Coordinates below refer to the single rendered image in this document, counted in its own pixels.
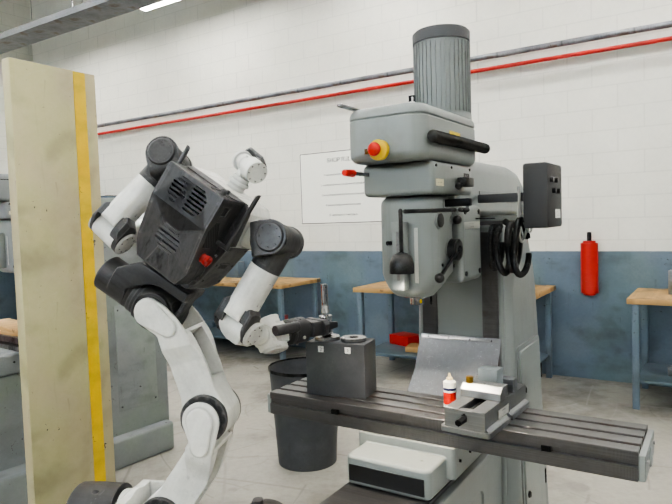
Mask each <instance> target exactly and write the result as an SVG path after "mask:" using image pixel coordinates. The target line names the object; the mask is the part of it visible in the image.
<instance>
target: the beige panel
mask: <svg viewBox="0 0 672 504"><path fill-rule="evenodd" d="M2 75H3V92H4V109H5V125H6V142H7V159H8V175H9V192H10V209H11V225H12V242H13V259H14V275H15V292H16V308H17V325H18V342H19V358H20V375H21V392H22V408H23V425H24V442H25V458H26V475H27V492H28V504H66V503H67V500H68V498H69V496H70V494H71V493H72V491H73V490H74V489H75V488H76V486H78V485H79V484H80V483H82V482H84V481H109V482H116V478H115V459H114V439H113V420H112V401H111V382H110V363H109V344H108V324H107V305H106V294H105V293H103V292H102V291H101V290H99V289H98V288H96V287H95V286H94V278H95V275H96V273H97V272H98V270H99V269H100V267H101V266H102V265H103V264H104V248H103V241H102V240H101V239H100V238H99V237H98V236H97V235H96V234H95V233H94V232H93V231H92V230H91V229H90V228H89V226H88V223H89V220H90V218H91V217H92V214H93V213H94V212H95V211H96V210H97V209H98V208H99V207H100V206H101V190H100V171H99V152H98V133H97V113H96V94H95V76H94V75H91V74H86V73H81V72H77V71H72V70H67V69H63V68H58V67H53V66H48V65H44V64H39V63H34V62H29V61H25V60H20V59H15V58H10V57H8V58H5V59H2Z"/></svg>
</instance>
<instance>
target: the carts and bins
mask: <svg viewBox="0 0 672 504"><path fill-rule="evenodd" d="M268 371H269V373H270V383H271V391H273V390H276V389H280V387H283V386H285V385H290V384H291V383H293V382H295V381H300V379H303V378H305V377H307V371H306V357H295V358H288V359H283V360H279V361H275V362H273V363H271V364H270V365H269V366H268ZM274 421H275V431H276V441H277V450H278V460H279V465H280V466H281V467H283V468H285V469H287V470H290V471H296V472H313V471H319V470H323V469H326V468H328V467H330V466H332V465H333V464H335V462H336V461H337V433H338V426H335V425H330V424H325V423H319V422H314V421H309V420H304V419H298V418H293V417H288V416H282V415H277V414H274Z"/></svg>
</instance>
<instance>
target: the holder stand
mask: <svg viewBox="0 0 672 504"><path fill-rule="evenodd" d="M306 371H307V394H312V395H323V396H334V397H345V398H356V399H366V398H367V397H369V396H370V395H371V394H372V393H373V392H375V391H376V389H377V386H376V351H375V339H374V338H366V336H364V335H345V336H342V337H340V335H339V334H331V335H330V337H323V336H316V337H315V338H313V339H311V340H309V341H307V342H306Z"/></svg>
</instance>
